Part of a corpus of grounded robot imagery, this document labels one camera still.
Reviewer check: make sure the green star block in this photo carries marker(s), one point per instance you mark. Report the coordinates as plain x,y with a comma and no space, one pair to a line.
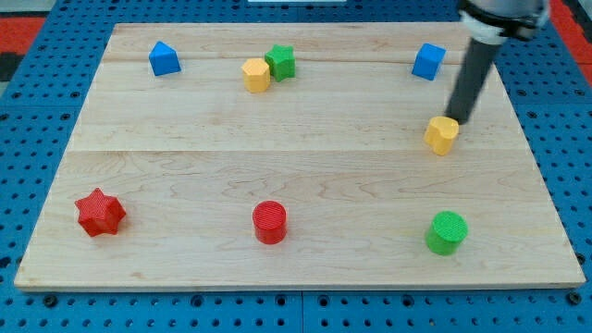
281,61

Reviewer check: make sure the blue cube block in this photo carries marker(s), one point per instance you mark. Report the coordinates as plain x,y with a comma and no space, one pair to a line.
428,60

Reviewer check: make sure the yellow hexagon block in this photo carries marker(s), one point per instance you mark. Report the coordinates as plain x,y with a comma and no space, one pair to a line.
256,75

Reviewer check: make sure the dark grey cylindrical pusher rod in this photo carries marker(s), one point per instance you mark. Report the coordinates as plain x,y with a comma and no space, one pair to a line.
476,64

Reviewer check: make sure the red star block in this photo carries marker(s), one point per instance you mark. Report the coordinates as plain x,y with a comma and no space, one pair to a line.
100,213

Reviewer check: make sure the green cylinder block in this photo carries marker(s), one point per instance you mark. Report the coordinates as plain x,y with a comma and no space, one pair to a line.
446,233

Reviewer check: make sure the blue pentagon block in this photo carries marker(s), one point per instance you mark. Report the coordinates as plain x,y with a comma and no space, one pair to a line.
164,59

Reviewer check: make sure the red cylinder block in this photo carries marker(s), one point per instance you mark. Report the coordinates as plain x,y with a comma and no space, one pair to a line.
269,222

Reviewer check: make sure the light wooden board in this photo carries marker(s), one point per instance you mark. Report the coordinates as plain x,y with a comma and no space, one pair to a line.
190,154

